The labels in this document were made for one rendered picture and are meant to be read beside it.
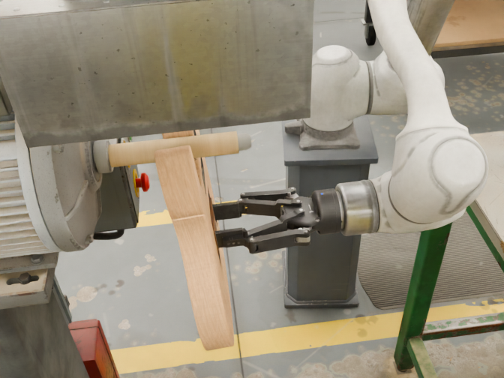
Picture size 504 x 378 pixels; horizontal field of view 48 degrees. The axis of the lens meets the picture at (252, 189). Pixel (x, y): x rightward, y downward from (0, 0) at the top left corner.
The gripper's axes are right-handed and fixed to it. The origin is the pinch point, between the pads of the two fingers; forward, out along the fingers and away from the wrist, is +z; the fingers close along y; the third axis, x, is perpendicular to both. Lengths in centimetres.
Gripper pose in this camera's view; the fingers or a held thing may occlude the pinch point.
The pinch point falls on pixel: (217, 225)
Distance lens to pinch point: 94.8
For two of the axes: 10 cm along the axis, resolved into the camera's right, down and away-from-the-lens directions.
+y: -1.1, -5.5, 8.3
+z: -9.9, 1.2, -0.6
